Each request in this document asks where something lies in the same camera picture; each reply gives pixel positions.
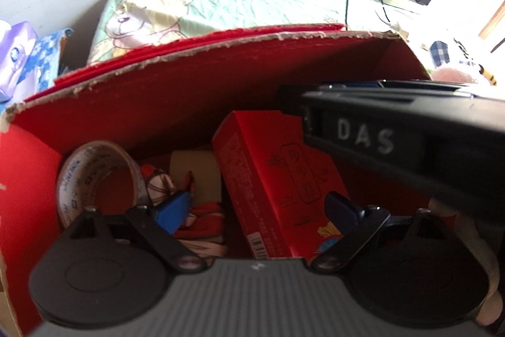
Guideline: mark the beige plush toy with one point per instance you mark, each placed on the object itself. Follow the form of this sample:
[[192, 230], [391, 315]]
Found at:
[[487, 242]]

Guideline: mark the pink plush toy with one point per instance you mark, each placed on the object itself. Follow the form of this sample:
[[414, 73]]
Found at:
[[453, 75]]

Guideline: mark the yellow black striped toy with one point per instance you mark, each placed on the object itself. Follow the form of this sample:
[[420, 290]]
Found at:
[[488, 75]]

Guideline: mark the bear print blanket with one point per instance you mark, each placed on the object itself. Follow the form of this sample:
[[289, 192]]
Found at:
[[165, 17]]

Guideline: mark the wooden furniture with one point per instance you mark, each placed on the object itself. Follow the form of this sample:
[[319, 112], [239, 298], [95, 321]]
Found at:
[[495, 25]]

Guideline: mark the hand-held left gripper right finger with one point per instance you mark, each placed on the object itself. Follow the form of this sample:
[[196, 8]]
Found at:
[[340, 212]]

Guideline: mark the red printed carton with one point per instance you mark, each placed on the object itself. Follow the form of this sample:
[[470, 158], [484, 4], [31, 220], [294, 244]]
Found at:
[[256, 163]]

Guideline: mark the plaid fabric doll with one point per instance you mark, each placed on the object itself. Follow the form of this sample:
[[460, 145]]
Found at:
[[159, 183]]

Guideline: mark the blue floral packet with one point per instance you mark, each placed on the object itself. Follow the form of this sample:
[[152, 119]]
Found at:
[[47, 56]]

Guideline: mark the beige sponge block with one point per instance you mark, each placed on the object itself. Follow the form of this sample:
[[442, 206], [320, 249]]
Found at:
[[197, 167]]

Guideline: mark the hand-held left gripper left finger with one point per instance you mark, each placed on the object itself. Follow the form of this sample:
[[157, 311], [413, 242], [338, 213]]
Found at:
[[173, 211]]

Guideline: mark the red and white cloth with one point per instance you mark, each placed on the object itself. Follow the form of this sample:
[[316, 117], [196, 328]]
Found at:
[[205, 214]]

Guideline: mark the blue plaid cloth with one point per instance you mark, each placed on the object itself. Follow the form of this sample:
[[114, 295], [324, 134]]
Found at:
[[442, 52]]

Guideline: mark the purple tissue packet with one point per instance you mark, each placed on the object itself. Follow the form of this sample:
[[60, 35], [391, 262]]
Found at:
[[17, 52]]

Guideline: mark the printed white tape roll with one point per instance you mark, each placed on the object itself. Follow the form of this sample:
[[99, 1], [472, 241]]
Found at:
[[75, 179]]

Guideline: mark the red cardboard box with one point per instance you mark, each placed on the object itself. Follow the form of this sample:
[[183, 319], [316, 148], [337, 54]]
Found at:
[[177, 96]]

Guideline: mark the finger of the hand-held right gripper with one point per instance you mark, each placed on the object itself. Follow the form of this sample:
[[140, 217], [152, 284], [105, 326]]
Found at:
[[292, 98]]

